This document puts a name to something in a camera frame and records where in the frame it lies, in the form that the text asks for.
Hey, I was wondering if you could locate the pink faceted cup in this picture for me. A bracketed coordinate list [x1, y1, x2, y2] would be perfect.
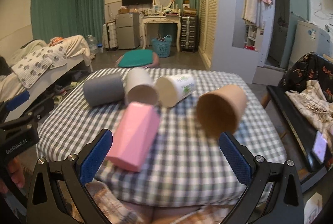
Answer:
[106, 102, 160, 172]

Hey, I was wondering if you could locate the grey cup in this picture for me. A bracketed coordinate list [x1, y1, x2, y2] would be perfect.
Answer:
[83, 73, 125, 107]

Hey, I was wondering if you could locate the plain white cup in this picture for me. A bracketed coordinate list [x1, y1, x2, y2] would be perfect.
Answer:
[125, 67, 159, 106]

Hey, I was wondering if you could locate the brown paper cup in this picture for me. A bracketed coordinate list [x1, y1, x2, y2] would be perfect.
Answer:
[196, 84, 247, 138]

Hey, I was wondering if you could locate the white cup with green print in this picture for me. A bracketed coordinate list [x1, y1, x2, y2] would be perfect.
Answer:
[155, 74, 196, 108]

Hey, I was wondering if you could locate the person's left hand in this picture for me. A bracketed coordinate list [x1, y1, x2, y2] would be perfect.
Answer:
[6, 156, 25, 188]

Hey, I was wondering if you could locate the white leaf-pattern blanket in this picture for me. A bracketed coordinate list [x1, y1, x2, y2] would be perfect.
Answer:
[12, 43, 67, 89]

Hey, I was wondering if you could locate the bed with beige bedding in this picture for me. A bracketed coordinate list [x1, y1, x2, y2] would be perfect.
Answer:
[0, 34, 94, 123]

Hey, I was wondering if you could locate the smartphone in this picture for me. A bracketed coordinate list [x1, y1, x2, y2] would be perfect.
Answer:
[312, 131, 327, 164]

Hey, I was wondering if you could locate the water jug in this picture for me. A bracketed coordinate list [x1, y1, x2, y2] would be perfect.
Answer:
[86, 35, 99, 55]

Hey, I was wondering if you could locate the grey white checkered tablecloth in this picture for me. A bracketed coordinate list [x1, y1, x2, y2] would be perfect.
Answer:
[36, 70, 287, 207]

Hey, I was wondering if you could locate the white striped suitcase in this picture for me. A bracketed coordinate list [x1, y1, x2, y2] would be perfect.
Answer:
[102, 22, 118, 50]

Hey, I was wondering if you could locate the green cushion stool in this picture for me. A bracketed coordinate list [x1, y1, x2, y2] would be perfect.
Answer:
[116, 49, 159, 68]

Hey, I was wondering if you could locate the beige fringed scarf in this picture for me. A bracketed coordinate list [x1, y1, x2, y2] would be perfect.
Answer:
[286, 80, 332, 144]

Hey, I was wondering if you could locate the green curtain left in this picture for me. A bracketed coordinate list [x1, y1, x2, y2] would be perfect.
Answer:
[30, 0, 104, 43]

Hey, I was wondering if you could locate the small silver fridge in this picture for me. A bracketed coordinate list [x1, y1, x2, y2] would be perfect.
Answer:
[116, 13, 140, 49]

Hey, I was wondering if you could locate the teal laundry basket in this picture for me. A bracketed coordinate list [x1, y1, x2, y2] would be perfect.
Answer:
[151, 35, 172, 58]

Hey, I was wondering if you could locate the black patterned garment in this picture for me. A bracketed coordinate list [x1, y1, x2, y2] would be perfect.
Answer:
[278, 52, 333, 103]

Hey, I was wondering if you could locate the white dressing table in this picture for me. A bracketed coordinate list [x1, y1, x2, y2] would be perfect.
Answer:
[140, 15, 182, 52]

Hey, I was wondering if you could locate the silver black suitcase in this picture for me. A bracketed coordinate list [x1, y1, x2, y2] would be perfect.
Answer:
[179, 16, 197, 52]

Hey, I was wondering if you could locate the white washing machine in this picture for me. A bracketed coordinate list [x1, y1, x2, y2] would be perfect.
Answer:
[288, 21, 332, 67]

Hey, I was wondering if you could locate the white louvered wardrobe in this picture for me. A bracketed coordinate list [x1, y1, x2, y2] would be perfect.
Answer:
[208, 0, 275, 83]

